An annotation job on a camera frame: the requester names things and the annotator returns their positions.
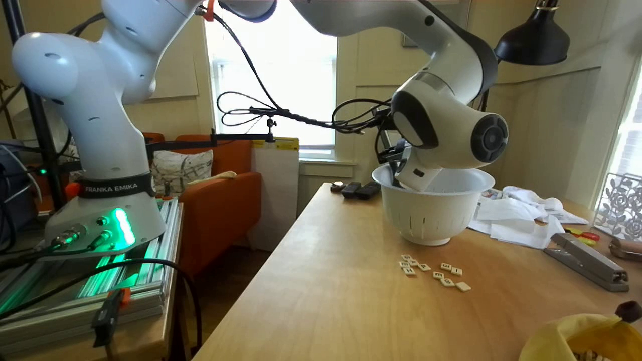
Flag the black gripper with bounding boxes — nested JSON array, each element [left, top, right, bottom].
[[390, 147, 421, 193]]

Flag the aluminium robot base stand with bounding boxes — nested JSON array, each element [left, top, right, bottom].
[[0, 197, 185, 361]]

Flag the white colander bowl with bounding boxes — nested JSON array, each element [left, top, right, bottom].
[[370, 162, 497, 248]]

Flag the short black remote control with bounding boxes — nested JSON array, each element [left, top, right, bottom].
[[341, 188, 380, 202]]

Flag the white crumpled cloth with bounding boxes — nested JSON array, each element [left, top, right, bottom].
[[468, 184, 589, 252]]

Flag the white panel with yellow edge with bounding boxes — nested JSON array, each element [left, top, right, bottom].
[[249, 136, 301, 254]]

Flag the black desk lamp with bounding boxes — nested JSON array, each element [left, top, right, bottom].
[[475, 0, 571, 117]]

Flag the orange armchair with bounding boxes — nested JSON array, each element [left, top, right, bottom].
[[142, 131, 264, 279]]

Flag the red yellow small tool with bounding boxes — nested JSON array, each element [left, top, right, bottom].
[[563, 228, 604, 248]]

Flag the long grey metal bar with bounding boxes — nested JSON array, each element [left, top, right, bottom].
[[541, 232, 632, 296]]

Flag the white lattice decorative box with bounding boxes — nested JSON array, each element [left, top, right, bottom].
[[591, 171, 642, 244]]

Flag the patterned white pillow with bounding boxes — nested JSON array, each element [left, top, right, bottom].
[[150, 148, 216, 199]]

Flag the brown small object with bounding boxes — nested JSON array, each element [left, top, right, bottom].
[[607, 238, 642, 265]]

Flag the orange black clamp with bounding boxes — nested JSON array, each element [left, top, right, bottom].
[[90, 288, 134, 350]]

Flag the black stand pole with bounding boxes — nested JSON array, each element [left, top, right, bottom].
[[1, 0, 68, 211]]

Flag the black cable bundle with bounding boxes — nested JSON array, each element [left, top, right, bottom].
[[198, 6, 406, 167]]

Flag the black camera on mount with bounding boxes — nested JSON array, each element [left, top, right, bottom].
[[246, 104, 293, 140]]

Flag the black horizontal rail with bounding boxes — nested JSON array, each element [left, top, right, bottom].
[[147, 131, 276, 152]]

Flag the black floor cable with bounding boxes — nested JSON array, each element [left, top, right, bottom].
[[0, 258, 204, 361]]

